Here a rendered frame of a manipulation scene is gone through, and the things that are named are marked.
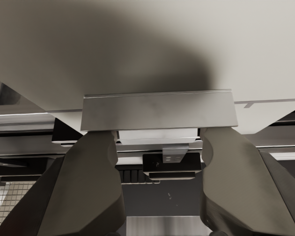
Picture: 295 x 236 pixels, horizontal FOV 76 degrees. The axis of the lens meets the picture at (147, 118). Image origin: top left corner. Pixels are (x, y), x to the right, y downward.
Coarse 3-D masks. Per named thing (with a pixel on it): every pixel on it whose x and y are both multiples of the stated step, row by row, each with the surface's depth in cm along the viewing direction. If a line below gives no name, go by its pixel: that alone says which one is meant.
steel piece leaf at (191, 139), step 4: (120, 140) 21; (124, 140) 21; (128, 140) 21; (132, 140) 21; (136, 140) 21; (140, 140) 21; (144, 140) 21; (148, 140) 21; (152, 140) 21; (156, 140) 21; (160, 140) 21; (164, 140) 21; (168, 140) 21; (172, 140) 22; (176, 140) 22; (180, 140) 22; (184, 140) 22; (188, 140) 22; (192, 140) 22; (124, 144) 23; (128, 144) 23; (132, 144) 23; (136, 144) 23
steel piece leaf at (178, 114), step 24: (96, 96) 11; (120, 96) 11; (144, 96) 11; (168, 96) 11; (192, 96) 11; (216, 96) 11; (96, 120) 10; (120, 120) 10; (144, 120) 10; (168, 120) 10; (192, 120) 10; (216, 120) 10
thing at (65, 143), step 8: (56, 120) 23; (56, 128) 22; (64, 128) 22; (72, 128) 22; (56, 136) 22; (64, 136) 22; (72, 136) 22; (80, 136) 22; (64, 144) 24; (72, 144) 24; (120, 144) 24
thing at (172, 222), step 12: (132, 216) 20; (144, 216) 20; (156, 216) 20; (168, 216) 20; (180, 216) 20; (192, 216) 19; (132, 228) 19; (144, 228) 19; (156, 228) 19; (168, 228) 19; (180, 228) 19; (192, 228) 19; (204, 228) 19
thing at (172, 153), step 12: (168, 144) 25; (180, 144) 25; (144, 156) 40; (156, 156) 39; (168, 156) 31; (180, 156) 31; (192, 156) 39; (144, 168) 39; (156, 168) 39; (168, 168) 38; (180, 168) 38; (192, 168) 38
